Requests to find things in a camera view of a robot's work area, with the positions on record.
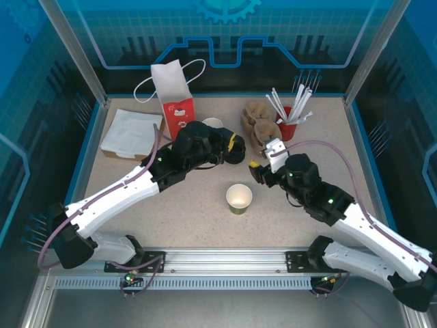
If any stack of black lids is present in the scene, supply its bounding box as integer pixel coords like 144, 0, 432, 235
221, 135, 246, 165

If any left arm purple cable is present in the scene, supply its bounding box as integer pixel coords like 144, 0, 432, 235
36, 123, 171, 298

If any green paper coffee cup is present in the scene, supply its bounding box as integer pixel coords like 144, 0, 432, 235
225, 183, 253, 215

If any stack of paper cups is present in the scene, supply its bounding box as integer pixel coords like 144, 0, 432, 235
201, 117, 225, 129

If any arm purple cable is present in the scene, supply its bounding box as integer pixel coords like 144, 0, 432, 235
271, 139, 437, 298
36, 123, 171, 298

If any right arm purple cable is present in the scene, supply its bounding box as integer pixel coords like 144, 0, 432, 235
271, 139, 437, 298

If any stack of white napkins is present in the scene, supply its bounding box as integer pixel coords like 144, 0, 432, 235
100, 108, 164, 159

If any red white paper gift bag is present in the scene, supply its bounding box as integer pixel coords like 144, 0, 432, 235
133, 58, 207, 141

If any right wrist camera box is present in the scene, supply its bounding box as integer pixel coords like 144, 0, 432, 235
264, 138, 287, 174

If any slotted grey cable duct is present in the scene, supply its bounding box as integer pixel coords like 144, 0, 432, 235
53, 276, 313, 291

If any brown cardboard napkin tray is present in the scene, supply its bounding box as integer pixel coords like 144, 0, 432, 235
101, 119, 168, 161

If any grey metal front panel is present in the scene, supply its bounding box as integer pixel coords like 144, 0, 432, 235
18, 266, 433, 328

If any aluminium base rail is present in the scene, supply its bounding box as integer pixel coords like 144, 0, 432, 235
44, 246, 412, 274

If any aluminium frame post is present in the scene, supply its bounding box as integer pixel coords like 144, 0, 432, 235
343, 0, 412, 107
38, 0, 111, 107

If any red straw holder cup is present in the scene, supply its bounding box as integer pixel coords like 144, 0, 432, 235
274, 106, 298, 141

